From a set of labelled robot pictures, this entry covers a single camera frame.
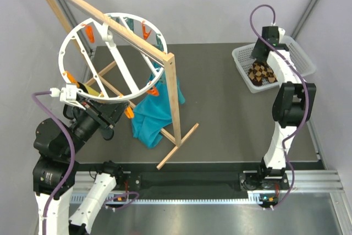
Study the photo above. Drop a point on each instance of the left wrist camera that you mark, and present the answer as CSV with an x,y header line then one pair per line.
x,y
67,95

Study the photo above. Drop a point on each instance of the orange clothespin top left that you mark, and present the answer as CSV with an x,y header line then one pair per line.
x,y
89,33

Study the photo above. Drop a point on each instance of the orange clothespin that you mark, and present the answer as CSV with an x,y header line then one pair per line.
x,y
145,33
129,112
70,77
153,91
89,33

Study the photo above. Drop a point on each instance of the wooden drying rack frame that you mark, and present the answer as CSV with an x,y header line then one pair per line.
x,y
117,23

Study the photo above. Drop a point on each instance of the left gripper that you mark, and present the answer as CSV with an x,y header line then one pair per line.
x,y
106,113

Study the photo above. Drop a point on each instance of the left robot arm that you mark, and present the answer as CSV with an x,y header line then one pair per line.
x,y
54,174

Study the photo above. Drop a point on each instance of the orange clothespin front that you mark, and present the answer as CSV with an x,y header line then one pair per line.
x,y
129,112

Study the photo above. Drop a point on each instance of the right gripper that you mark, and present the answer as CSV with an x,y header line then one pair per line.
x,y
256,54

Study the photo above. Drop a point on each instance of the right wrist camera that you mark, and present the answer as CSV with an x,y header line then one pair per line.
x,y
272,34

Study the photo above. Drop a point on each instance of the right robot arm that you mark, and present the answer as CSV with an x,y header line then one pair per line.
x,y
293,104

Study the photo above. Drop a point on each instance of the brown argyle sock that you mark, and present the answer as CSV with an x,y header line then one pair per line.
x,y
258,72
270,75

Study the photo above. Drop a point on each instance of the black and yellow sock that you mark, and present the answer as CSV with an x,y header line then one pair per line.
x,y
88,89

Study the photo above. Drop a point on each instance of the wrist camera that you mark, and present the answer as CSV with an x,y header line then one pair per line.
x,y
272,34
67,95

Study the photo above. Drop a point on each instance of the teal cloth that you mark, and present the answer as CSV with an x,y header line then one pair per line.
x,y
151,115

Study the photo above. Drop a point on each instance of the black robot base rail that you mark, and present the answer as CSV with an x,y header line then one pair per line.
x,y
195,180

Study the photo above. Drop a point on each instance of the orange clothespin top right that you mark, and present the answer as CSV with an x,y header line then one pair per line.
x,y
145,33

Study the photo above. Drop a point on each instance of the white plastic basket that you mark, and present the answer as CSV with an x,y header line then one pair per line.
x,y
243,60

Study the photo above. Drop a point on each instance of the white round clip hanger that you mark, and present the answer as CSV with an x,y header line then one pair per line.
x,y
107,37

